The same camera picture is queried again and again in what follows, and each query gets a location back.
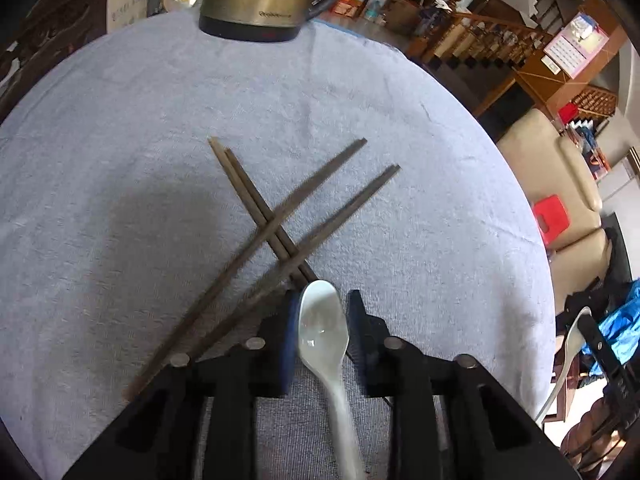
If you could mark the dark wooden chopstick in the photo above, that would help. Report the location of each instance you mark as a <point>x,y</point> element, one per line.
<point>220,152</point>
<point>273,279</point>
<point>265,232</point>
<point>284,248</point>

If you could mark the white ceramic spoon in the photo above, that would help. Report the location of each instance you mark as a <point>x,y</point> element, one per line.
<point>572,343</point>
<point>323,340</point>

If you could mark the red plastic child chair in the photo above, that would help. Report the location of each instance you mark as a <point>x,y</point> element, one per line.
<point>552,218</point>

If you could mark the cream leather sofa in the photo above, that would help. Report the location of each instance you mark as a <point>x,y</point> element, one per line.
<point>545,163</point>

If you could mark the wooden stair railing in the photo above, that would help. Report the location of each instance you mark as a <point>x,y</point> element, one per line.
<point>476,40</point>

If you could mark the grey round table cloth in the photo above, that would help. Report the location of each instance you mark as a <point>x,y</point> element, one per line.
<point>153,180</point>

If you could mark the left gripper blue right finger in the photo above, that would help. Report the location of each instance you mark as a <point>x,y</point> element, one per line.
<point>450,419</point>

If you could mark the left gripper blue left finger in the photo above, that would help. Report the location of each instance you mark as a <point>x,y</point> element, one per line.
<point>199,420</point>

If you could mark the wall calendar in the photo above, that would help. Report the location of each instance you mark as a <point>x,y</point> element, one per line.
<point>574,46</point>

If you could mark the carved dark wooden sideboard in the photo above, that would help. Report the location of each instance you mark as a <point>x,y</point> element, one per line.
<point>51,32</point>

